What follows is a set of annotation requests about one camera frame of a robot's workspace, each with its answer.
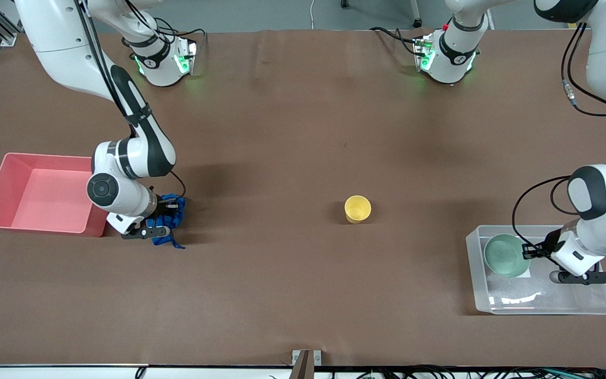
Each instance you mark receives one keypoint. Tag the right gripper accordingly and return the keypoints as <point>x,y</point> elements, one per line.
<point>163,209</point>

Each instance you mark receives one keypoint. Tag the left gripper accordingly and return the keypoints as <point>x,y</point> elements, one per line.
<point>547,246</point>

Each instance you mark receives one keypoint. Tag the blue cloth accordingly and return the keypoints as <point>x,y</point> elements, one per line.
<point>162,241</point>

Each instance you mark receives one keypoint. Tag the pale green bowl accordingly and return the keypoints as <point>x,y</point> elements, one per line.
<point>503,255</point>

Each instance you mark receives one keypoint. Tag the yellow plastic cup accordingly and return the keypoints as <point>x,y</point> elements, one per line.
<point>357,209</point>

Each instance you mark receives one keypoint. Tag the right arm base connector plate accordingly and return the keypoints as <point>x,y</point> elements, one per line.
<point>190,55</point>

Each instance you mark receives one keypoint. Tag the left arm base connector plate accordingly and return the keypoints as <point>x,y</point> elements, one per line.
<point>423,52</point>

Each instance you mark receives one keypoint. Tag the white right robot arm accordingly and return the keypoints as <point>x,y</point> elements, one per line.
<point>71,52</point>

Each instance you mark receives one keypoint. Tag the clear plastic box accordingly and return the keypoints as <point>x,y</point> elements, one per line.
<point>539,297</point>

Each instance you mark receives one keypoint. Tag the pink plastic box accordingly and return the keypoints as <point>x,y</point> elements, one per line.
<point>34,200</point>

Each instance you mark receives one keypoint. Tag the brown table mat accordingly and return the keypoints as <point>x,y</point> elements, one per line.
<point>282,131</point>

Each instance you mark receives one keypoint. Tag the grey stand leg with caster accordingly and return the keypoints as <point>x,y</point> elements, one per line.
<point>416,16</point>

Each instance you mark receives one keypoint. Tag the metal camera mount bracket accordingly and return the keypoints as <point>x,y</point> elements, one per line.
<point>306,360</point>

